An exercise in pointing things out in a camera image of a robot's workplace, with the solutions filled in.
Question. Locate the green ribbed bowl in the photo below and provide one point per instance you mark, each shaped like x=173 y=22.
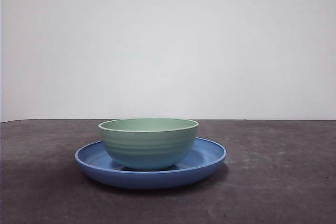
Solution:
x=147 y=145

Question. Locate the blue round plate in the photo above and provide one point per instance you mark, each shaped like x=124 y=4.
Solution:
x=147 y=180

